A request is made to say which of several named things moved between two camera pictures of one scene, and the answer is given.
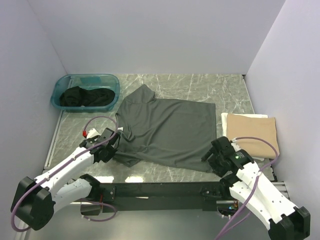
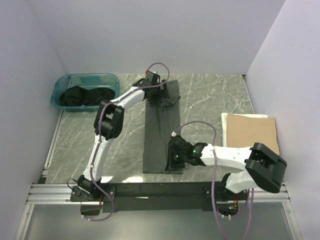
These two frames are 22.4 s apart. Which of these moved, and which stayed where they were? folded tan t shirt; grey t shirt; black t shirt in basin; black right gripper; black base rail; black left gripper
Moved: black left gripper; black right gripper; grey t shirt
Stayed: black t shirt in basin; black base rail; folded tan t shirt
